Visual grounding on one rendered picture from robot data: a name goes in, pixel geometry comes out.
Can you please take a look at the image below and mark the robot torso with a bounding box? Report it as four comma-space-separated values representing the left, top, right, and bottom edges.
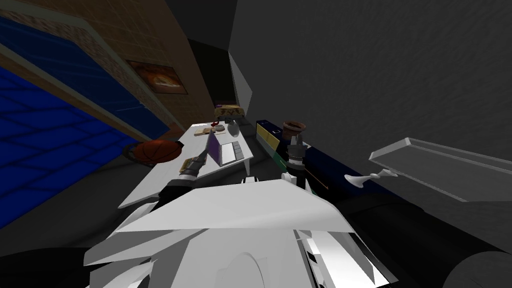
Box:
83, 175, 399, 288

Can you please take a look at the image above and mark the brown framed wall picture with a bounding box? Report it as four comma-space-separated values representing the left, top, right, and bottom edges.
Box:
126, 59, 189, 96

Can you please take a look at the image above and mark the white desk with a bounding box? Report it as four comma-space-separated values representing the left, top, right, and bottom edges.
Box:
118, 121, 255, 210

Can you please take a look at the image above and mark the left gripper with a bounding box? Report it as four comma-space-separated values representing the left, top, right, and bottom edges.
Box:
180, 149, 210, 177

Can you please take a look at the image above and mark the orange basketball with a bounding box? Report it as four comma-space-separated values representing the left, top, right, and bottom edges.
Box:
123, 138, 185, 166

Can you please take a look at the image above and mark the grey door leaf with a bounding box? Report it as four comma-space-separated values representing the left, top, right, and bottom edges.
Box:
367, 137, 512, 203

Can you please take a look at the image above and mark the purple and grey laptop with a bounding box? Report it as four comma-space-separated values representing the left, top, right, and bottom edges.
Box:
205, 127, 246, 167

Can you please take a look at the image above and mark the white door handle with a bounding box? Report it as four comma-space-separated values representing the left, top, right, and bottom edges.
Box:
344, 168, 399, 189

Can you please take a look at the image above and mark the brown patterned box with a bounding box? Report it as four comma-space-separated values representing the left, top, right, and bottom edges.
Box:
213, 104, 245, 120

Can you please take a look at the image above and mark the dark blue cabinet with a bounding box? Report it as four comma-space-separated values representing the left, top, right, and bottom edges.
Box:
255, 118, 387, 198

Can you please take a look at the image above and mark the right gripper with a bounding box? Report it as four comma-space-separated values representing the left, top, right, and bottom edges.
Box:
286, 133, 308, 161

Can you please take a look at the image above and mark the brown clay pot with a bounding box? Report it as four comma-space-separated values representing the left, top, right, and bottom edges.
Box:
282, 120, 307, 142

